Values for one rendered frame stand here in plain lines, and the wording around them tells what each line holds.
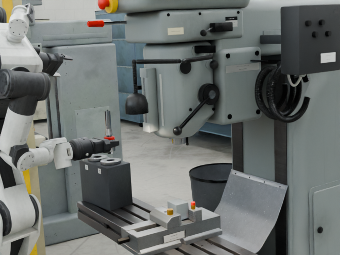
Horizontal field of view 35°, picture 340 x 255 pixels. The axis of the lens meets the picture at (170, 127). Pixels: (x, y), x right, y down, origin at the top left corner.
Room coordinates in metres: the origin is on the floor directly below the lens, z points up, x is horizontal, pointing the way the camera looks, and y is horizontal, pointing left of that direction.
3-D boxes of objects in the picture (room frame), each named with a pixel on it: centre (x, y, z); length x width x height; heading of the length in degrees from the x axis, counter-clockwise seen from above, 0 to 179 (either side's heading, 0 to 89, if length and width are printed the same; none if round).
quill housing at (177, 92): (1.84, -0.03, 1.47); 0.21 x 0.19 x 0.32; 33
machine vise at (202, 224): (1.85, 0.01, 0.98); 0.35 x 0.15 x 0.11; 121
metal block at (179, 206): (1.86, -0.01, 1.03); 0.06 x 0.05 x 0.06; 31
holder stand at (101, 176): (2.31, 0.29, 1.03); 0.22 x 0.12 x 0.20; 41
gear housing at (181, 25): (1.86, -0.06, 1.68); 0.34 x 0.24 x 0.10; 123
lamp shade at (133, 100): (1.66, 0.10, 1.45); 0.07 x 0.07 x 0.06
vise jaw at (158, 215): (1.83, 0.03, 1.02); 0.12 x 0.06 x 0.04; 31
